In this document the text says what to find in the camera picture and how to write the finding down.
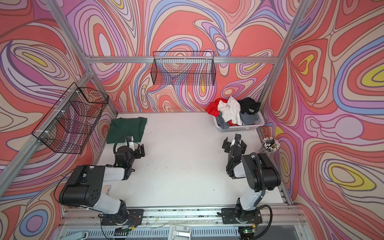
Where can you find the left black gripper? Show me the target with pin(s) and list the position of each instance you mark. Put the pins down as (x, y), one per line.
(137, 150)

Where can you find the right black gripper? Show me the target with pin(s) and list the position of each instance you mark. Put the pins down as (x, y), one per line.
(234, 146)

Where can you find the white printed t-shirt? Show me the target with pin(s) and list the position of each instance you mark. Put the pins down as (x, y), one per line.
(230, 111)

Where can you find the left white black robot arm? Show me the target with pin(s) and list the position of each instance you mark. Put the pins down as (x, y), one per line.
(84, 188)

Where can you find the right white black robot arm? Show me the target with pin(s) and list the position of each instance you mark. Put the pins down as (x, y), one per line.
(262, 177)

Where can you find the folded green t-shirt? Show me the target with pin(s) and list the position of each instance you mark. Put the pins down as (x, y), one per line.
(133, 127)

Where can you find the grey t-shirt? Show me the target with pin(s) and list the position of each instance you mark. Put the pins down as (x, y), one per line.
(246, 120)

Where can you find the cup of pens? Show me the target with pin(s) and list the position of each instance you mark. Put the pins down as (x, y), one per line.
(270, 145)

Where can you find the white plastic laundry basket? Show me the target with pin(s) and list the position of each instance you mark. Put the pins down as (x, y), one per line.
(259, 123)

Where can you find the black t-shirt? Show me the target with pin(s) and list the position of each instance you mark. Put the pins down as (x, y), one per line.
(249, 106)

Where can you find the red t-shirt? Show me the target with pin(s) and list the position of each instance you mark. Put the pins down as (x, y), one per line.
(212, 108)

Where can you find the left black wire basket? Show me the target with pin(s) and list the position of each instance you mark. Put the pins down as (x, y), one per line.
(73, 121)

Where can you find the black wire basket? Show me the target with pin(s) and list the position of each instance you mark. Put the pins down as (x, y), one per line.
(183, 68)
(73, 121)

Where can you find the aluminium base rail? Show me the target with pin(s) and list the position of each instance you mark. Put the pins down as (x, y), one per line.
(280, 222)

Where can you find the white box on rail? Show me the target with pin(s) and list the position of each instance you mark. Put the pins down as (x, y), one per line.
(177, 232)

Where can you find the back black wire basket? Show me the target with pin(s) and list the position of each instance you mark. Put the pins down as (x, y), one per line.
(183, 68)

